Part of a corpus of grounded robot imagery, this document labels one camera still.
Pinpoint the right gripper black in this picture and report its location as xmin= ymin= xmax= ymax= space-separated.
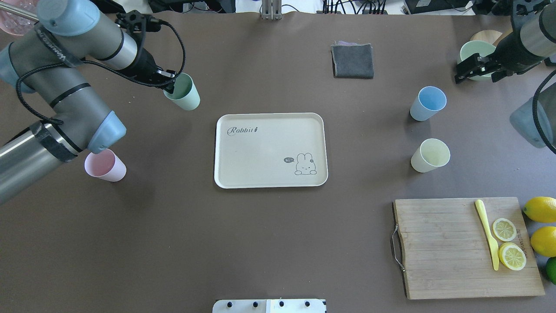
xmin=454 ymin=33 xmax=528 ymax=84

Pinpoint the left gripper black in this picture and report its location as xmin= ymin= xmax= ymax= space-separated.
xmin=124 ymin=48 xmax=176 ymax=94

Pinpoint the green plastic cup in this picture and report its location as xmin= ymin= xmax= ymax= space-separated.
xmin=163 ymin=73 xmax=200 ymax=111

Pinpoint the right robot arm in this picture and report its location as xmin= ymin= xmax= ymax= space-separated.
xmin=454 ymin=0 xmax=556 ymax=151

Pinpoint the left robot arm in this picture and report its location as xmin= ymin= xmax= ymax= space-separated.
xmin=0 ymin=0 xmax=179 ymax=203

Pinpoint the cream rabbit print tray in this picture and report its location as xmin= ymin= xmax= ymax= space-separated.
xmin=214 ymin=113 xmax=328 ymax=190

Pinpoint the light green bowl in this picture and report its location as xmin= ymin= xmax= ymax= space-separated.
xmin=457 ymin=41 xmax=495 ymax=81

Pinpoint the wooden round stand base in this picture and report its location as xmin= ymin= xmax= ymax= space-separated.
xmin=470 ymin=30 xmax=502 ymax=46

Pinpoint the blue plastic cup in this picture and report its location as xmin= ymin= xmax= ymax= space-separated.
xmin=410 ymin=87 xmax=447 ymax=121

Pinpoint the pale yellow plastic cup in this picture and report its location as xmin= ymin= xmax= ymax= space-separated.
xmin=410 ymin=138 xmax=451 ymax=173

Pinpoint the pink plastic cup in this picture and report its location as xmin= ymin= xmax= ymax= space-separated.
xmin=85 ymin=149 xmax=127 ymax=182

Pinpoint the grey folded cloth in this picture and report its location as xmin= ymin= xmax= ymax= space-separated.
xmin=331 ymin=43 xmax=374 ymax=79

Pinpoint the purple cloth under grey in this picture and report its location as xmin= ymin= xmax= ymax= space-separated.
xmin=335 ymin=41 xmax=360 ymax=47

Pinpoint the yellow plastic knife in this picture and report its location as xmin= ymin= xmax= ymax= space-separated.
xmin=475 ymin=199 xmax=500 ymax=271

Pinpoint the steel muddler black tip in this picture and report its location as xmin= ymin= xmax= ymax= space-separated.
xmin=0 ymin=1 xmax=39 ymax=22

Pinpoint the pink bowl of ice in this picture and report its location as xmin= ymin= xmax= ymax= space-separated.
xmin=0 ymin=0 xmax=39 ymax=36

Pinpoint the whole lemon outer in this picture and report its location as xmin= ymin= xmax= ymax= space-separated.
xmin=523 ymin=196 xmax=556 ymax=223

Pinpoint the upper lemon slice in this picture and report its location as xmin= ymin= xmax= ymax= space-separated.
xmin=492 ymin=218 xmax=517 ymax=242

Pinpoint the lemon slice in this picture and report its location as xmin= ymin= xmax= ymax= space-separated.
xmin=492 ymin=218 xmax=517 ymax=242
xmin=498 ymin=242 xmax=527 ymax=271

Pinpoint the whole lemon near lime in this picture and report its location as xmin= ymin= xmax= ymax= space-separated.
xmin=530 ymin=226 xmax=556 ymax=257

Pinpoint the bamboo cutting board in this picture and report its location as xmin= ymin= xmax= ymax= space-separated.
xmin=393 ymin=197 xmax=545 ymax=300

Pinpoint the lower lemon slice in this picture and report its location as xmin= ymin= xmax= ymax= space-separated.
xmin=498 ymin=242 xmax=527 ymax=271

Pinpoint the green lime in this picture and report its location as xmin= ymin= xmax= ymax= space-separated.
xmin=545 ymin=257 xmax=556 ymax=285

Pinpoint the aluminium frame post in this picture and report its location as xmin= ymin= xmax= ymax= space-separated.
xmin=261 ymin=0 xmax=282 ymax=20

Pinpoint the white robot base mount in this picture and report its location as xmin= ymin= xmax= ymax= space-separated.
xmin=212 ymin=298 xmax=327 ymax=313

